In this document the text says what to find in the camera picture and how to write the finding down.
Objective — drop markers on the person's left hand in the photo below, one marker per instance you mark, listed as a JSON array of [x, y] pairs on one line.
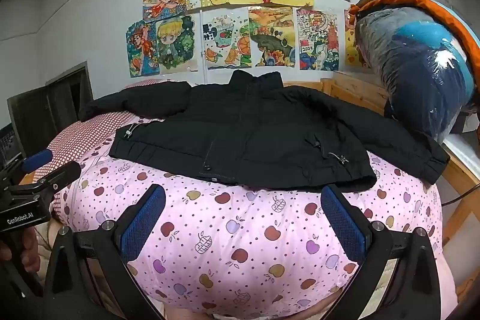
[[30, 248]]

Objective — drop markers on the group of colourful wall drawings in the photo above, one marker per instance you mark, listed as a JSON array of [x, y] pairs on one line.
[[262, 20]]

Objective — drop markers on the pink apple-print blanket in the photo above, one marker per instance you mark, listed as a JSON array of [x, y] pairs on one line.
[[243, 237]]

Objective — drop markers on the black plastic crate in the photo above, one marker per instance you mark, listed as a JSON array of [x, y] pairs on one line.
[[7, 145]]

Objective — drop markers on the red checkered pillow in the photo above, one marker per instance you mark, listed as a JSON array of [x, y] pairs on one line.
[[93, 128]]

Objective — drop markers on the white mattress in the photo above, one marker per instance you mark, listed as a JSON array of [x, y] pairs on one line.
[[463, 153]]

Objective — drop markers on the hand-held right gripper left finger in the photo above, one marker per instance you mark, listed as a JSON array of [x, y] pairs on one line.
[[144, 222]]

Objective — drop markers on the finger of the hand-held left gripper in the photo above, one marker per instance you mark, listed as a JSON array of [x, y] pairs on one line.
[[62, 175], [37, 159]]

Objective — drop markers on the dark cabinet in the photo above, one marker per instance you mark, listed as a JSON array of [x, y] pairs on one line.
[[48, 110]]

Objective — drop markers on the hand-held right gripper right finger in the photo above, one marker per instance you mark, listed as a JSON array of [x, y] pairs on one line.
[[343, 226]]

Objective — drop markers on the wooden bed frame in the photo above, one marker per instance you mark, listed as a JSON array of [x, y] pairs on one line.
[[356, 87]]

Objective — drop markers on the black padded jacket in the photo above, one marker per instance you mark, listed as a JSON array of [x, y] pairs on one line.
[[262, 125]]

